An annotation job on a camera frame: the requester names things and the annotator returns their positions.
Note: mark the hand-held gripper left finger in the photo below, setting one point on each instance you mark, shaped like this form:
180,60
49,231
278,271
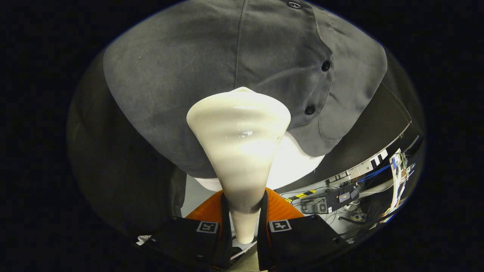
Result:
226,238

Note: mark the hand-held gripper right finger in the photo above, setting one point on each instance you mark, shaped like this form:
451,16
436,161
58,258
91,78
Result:
262,238

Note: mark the grey button shirt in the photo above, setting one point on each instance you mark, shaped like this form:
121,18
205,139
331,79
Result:
189,64

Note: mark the black computer box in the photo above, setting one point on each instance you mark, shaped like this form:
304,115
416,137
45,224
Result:
315,206

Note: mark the white mannequin torso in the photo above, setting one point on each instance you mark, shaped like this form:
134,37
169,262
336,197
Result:
295,162

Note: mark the small grey box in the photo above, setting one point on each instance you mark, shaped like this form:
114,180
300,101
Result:
355,192
344,197

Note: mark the cluttered white desk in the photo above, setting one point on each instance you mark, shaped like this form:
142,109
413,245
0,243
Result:
399,173

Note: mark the grey cabinet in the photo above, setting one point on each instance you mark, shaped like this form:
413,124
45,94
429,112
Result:
370,132

